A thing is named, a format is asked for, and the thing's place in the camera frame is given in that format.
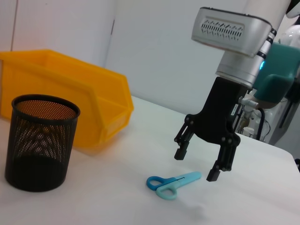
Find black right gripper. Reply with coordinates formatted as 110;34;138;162
173;77;249;182

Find teal padded chair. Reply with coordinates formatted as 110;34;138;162
254;42;300;109

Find yellow plastic bin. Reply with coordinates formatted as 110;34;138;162
0;49;135;148

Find blue scissors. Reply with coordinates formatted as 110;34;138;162
146;171;202;201

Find black mesh pen holder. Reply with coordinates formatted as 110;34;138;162
5;94;81;192

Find right arm cable with plug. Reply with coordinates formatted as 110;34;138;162
238;93;266;141

